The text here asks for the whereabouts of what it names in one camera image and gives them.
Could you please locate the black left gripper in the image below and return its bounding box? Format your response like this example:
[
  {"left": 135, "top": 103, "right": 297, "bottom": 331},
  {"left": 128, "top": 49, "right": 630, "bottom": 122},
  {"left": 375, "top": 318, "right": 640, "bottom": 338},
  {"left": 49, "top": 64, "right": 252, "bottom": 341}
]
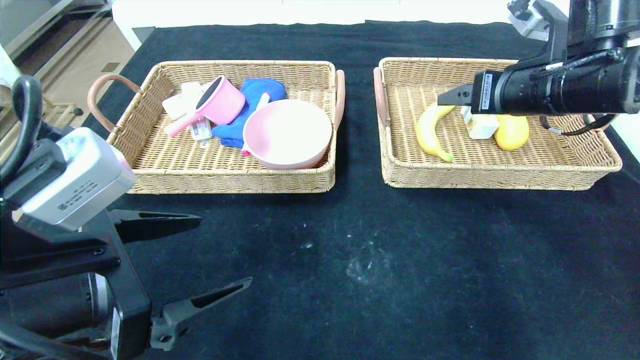
[{"left": 78, "top": 208, "right": 253, "bottom": 360}]

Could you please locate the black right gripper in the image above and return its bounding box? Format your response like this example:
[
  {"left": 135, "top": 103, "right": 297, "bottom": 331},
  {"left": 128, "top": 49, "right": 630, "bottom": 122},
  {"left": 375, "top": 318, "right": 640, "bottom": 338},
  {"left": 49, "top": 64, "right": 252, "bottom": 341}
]
[{"left": 437, "top": 65, "right": 551, "bottom": 115}]

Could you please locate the small juice carton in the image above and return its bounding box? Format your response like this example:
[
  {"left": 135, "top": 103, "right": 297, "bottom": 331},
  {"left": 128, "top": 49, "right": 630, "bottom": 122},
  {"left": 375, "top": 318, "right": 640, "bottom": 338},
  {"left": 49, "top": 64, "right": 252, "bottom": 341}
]
[{"left": 460, "top": 105, "right": 499, "bottom": 140}]

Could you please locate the yellow banana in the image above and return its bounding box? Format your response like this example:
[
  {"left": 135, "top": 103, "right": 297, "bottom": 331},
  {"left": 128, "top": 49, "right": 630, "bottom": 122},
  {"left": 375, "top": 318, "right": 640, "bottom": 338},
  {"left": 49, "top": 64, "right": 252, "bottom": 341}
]
[{"left": 415, "top": 104, "right": 456, "bottom": 163}]

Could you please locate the yellow mango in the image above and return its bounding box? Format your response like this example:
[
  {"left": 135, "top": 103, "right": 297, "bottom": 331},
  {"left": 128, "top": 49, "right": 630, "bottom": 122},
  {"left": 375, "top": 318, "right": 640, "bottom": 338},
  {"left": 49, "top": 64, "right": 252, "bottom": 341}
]
[{"left": 492, "top": 113, "right": 530, "bottom": 151}]

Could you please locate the pink saucepan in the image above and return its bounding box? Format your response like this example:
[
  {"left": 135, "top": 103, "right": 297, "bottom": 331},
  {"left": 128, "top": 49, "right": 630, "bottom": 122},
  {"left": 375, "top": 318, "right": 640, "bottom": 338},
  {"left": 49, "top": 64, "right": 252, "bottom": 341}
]
[{"left": 165, "top": 75, "right": 247, "bottom": 139}]

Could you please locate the white marker with pink caps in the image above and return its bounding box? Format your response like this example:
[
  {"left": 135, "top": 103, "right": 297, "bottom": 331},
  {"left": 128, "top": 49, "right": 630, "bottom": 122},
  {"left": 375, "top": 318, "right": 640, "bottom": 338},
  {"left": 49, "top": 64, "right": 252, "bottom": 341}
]
[{"left": 241, "top": 92, "right": 272, "bottom": 157}]

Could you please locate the blue towel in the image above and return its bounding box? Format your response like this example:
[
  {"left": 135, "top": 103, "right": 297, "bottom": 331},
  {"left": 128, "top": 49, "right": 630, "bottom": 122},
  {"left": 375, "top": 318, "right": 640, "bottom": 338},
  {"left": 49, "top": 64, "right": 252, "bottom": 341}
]
[{"left": 212, "top": 77, "right": 287, "bottom": 150}]

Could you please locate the white squeeze tube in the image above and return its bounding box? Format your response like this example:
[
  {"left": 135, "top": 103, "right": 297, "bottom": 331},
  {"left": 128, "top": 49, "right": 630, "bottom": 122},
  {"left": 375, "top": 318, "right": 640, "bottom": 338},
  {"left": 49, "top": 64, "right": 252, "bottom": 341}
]
[{"left": 180, "top": 82, "right": 214, "bottom": 149}]

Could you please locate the white bottle with black cap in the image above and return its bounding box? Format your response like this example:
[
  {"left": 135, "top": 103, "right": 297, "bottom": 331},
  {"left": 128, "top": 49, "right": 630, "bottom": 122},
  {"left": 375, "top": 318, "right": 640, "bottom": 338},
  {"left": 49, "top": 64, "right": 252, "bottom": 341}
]
[{"left": 162, "top": 93, "right": 195, "bottom": 121}]

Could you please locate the pink bowl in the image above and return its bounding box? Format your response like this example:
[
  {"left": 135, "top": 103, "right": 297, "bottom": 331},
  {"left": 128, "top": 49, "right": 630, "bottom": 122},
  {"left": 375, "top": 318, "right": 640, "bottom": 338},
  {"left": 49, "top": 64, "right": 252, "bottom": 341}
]
[{"left": 243, "top": 99, "right": 333, "bottom": 170}]

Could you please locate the black tablecloth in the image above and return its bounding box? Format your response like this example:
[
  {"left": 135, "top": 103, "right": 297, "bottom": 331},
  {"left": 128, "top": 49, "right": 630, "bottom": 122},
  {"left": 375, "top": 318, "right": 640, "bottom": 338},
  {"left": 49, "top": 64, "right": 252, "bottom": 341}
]
[{"left": 0, "top": 21, "right": 640, "bottom": 360}]

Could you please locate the wooden rack on wheels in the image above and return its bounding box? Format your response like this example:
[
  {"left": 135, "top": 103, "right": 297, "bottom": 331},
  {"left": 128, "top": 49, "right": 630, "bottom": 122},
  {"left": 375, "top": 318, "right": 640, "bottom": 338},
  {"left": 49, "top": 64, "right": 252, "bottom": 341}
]
[{"left": 0, "top": 75, "right": 85, "bottom": 151}]

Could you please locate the white table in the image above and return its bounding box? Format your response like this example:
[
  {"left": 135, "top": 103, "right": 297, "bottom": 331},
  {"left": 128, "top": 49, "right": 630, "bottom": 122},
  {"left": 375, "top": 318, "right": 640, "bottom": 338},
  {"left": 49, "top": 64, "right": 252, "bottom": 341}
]
[{"left": 114, "top": 0, "right": 541, "bottom": 53}]

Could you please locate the white cloth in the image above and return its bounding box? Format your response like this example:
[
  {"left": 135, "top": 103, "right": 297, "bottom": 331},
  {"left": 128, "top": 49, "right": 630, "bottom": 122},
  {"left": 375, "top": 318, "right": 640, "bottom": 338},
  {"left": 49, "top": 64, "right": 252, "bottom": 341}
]
[{"left": 0, "top": 44, "right": 23, "bottom": 88}]

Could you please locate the wicker basket with brown handles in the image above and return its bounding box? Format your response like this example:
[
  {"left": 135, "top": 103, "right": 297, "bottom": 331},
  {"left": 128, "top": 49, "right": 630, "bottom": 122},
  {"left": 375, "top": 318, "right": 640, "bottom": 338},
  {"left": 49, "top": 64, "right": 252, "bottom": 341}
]
[
  {"left": 88, "top": 60, "right": 347, "bottom": 194},
  {"left": 373, "top": 57, "right": 624, "bottom": 191}
]

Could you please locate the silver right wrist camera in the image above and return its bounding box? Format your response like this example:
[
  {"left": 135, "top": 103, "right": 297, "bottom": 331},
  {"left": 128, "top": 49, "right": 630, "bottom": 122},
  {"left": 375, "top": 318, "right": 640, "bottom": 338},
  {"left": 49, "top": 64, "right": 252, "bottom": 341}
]
[{"left": 507, "top": 0, "right": 552, "bottom": 42}]

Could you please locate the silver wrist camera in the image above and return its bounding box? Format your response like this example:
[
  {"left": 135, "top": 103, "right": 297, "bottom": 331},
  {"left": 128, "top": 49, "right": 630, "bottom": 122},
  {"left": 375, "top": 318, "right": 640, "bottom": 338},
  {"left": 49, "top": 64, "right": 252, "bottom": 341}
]
[
  {"left": 507, "top": 0, "right": 552, "bottom": 42},
  {"left": 12, "top": 126, "right": 137, "bottom": 232}
]

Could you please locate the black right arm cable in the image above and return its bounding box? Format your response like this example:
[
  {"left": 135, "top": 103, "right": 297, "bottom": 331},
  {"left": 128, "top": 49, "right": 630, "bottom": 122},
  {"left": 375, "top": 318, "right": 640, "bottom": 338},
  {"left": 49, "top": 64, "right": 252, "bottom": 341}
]
[{"left": 539, "top": 113, "right": 620, "bottom": 137}]

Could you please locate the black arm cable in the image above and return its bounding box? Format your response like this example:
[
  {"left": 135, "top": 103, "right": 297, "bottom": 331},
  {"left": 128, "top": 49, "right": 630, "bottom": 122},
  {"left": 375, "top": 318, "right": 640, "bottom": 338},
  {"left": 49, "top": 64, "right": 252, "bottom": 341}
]
[
  {"left": 0, "top": 75, "right": 113, "bottom": 360},
  {"left": 539, "top": 113, "right": 620, "bottom": 137}
]

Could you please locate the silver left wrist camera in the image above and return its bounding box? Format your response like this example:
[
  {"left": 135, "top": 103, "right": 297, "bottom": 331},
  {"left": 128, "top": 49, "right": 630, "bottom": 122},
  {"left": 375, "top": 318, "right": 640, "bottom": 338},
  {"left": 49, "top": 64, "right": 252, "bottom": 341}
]
[{"left": 12, "top": 126, "right": 137, "bottom": 232}]

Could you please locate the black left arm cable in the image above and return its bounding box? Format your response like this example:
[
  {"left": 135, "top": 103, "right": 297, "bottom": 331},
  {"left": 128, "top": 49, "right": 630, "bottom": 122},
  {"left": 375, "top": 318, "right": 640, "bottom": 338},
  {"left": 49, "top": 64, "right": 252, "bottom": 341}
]
[{"left": 0, "top": 75, "right": 113, "bottom": 360}]

